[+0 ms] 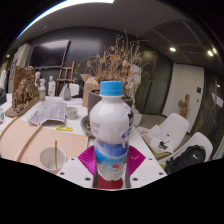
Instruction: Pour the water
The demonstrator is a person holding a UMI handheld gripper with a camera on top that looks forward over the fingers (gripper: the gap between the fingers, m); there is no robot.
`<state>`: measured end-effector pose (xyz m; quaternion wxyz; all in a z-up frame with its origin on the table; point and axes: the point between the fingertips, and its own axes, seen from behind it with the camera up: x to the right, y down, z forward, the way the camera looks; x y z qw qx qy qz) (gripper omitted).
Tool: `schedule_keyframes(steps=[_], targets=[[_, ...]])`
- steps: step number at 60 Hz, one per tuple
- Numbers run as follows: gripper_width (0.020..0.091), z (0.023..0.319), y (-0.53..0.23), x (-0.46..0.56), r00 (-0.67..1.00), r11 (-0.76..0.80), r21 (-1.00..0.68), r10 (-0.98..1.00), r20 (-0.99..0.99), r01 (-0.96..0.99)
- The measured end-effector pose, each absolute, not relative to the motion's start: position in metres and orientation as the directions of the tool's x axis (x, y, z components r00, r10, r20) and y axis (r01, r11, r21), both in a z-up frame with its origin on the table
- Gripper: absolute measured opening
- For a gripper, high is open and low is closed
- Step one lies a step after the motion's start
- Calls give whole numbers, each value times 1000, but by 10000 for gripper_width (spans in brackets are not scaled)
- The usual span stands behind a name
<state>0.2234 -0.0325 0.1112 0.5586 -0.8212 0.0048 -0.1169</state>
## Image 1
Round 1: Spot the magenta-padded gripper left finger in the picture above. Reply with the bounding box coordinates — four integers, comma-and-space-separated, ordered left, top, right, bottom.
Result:
56, 144, 99, 190

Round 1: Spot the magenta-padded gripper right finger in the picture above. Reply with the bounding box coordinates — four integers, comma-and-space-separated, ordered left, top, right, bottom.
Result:
125, 144, 168, 190

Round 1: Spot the white blue-capped drink bottle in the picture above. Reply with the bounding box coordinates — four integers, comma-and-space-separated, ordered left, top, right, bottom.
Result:
88, 80, 135, 183

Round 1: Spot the grey plant saucer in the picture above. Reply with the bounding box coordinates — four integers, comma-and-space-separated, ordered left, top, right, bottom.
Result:
79, 114, 96, 138

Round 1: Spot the stack of loose papers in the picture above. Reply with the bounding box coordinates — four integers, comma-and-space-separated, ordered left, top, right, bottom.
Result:
143, 124, 174, 154

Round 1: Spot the yellow marker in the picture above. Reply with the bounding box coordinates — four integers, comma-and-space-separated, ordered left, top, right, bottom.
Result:
55, 125, 74, 132

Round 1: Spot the white ceramic mug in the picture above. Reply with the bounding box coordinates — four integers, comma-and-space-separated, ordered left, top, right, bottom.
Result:
39, 145, 68, 174

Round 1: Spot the small white tape roll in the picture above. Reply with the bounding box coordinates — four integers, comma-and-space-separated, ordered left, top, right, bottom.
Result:
65, 106, 79, 120

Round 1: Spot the black backpack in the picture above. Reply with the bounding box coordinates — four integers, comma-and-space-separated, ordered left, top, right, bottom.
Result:
164, 144, 207, 175

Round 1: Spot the dried plant in grey pot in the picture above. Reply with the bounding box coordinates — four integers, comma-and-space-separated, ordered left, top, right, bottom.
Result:
74, 31, 148, 118

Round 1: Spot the printed newspaper sheet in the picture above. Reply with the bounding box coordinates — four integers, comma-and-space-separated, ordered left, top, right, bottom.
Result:
27, 99, 68, 127

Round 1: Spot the dark glass bottle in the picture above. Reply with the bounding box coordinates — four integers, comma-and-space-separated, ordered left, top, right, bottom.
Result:
63, 82, 72, 102

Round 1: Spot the brown cardboard box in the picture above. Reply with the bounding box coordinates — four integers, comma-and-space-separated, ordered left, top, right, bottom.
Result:
79, 73, 101, 108

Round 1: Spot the plain white chair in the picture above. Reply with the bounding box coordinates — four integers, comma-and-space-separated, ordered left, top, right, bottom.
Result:
59, 83, 81, 98

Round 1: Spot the wooden figure sculpture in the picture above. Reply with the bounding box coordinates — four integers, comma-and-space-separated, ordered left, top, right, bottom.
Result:
178, 93, 190, 119

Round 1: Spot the white plaster torso statue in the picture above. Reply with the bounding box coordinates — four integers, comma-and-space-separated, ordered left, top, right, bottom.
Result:
128, 63, 143, 98

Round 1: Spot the small white figure statue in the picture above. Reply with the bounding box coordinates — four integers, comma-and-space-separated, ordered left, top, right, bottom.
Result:
47, 75, 57, 98

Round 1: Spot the green-tinted spray bottle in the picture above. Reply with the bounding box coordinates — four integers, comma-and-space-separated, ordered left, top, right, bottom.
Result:
37, 78, 47, 102

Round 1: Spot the wooden easel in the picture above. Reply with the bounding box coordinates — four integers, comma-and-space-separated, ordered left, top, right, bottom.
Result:
54, 60, 76, 97

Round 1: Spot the white storage cabinet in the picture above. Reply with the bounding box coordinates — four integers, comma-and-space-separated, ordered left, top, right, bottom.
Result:
8, 44, 31, 94

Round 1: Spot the long ceiling strip light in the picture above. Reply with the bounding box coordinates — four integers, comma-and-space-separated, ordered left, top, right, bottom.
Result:
16, 0, 116, 40

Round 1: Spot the dark wall screen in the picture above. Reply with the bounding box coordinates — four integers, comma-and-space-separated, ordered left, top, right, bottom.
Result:
28, 39, 71, 69

